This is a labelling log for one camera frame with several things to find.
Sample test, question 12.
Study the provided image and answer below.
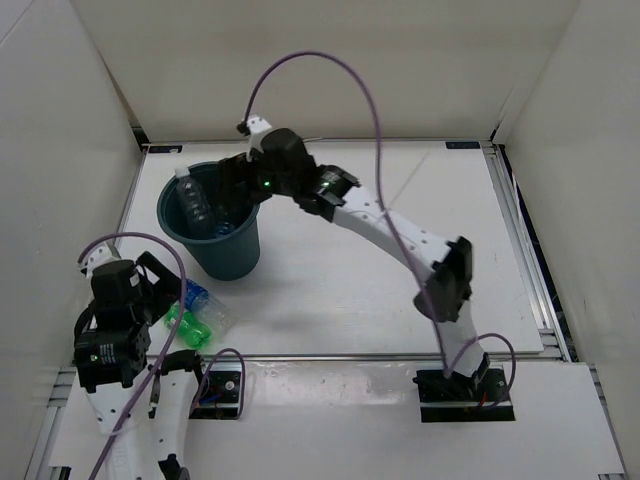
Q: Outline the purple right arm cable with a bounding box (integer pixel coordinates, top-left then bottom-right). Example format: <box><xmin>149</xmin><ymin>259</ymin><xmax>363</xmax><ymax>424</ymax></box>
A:
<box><xmin>239</xmin><ymin>50</ymin><xmax>517</xmax><ymax>411</ymax></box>

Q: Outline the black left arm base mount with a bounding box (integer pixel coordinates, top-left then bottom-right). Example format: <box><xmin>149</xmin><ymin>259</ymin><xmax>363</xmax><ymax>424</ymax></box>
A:
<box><xmin>190</xmin><ymin>369</ymin><xmax>244</xmax><ymax>420</ymax></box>

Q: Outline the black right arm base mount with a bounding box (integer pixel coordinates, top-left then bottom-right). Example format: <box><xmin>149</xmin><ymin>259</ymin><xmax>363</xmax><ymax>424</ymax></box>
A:
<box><xmin>413</xmin><ymin>368</ymin><xmax>516</xmax><ymax>423</ymax></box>

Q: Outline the clear bottle blue Pocari label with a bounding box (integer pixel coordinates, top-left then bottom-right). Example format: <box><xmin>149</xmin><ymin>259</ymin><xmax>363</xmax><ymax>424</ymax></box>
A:
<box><xmin>185</xmin><ymin>279</ymin><xmax>233</xmax><ymax>337</ymax></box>

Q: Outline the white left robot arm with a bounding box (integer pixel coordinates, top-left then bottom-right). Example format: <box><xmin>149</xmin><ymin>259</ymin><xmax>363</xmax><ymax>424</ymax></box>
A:
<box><xmin>74</xmin><ymin>242</ymin><xmax>210</xmax><ymax>479</ymax></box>

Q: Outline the green plastic soda bottle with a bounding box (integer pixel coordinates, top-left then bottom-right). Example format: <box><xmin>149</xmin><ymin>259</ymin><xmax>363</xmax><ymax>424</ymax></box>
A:
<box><xmin>164</xmin><ymin>302</ymin><xmax>212</xmax><ymax>350</ymax></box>

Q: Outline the dark teal plastic bin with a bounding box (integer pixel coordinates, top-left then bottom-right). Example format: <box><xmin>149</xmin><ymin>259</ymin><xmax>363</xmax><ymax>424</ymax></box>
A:
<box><xmin>157</xmin><ymin>162</ymin><xmax>260</xmax><ymax>281</ymax></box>

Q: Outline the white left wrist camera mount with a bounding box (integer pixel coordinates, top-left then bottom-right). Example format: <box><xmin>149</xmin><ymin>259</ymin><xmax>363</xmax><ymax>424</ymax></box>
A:
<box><xmin>78</xmin><ymin>240</ymin><xmax>121</xmax><ymax>279</ymax></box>

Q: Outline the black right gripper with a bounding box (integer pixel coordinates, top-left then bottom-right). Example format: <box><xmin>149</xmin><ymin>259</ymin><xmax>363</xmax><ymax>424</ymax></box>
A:
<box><xmin>214</xmin><ymin>148</ymin><xmax>299</xmax><ymax>213</ymax></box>

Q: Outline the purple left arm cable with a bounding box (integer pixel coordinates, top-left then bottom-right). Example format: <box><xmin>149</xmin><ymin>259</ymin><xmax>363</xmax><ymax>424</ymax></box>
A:
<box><xmin>79</xmin><ymin>232</ymin><xmax>246</xmax><ymax>480</ymax></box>

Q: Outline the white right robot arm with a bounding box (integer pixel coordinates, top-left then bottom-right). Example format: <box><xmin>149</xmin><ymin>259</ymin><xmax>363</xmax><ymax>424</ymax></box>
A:
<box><xmin>218</xmin><ymin>128</ymin><xmax>488</xmax><ymax>400</ymax></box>

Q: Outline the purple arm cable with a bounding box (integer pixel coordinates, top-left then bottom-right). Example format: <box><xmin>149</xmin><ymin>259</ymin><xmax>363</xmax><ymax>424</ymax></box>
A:
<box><xmin>239</xmin><ymin>50</ymin><xmax>517</xmax><ymax>411</ymax></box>
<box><xmin>79</xmin><ymin>232</ymin><xmax>246</xmax><ymax>480</ymax></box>

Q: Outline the clear bottle with blue label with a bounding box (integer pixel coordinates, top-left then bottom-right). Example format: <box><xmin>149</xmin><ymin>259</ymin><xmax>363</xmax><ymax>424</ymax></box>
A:
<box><xmin>212</xmin><ymin>214</ymin><xmax>242</xmax><ymax>238</ymax></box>

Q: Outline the clear unlabelled plastic bottle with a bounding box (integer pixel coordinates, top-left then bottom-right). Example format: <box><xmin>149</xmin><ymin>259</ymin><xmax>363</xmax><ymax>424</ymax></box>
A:
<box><xmin>174</xmin><ymin>166</ymin><xmax>214</xmax><ymax>239</ymax></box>

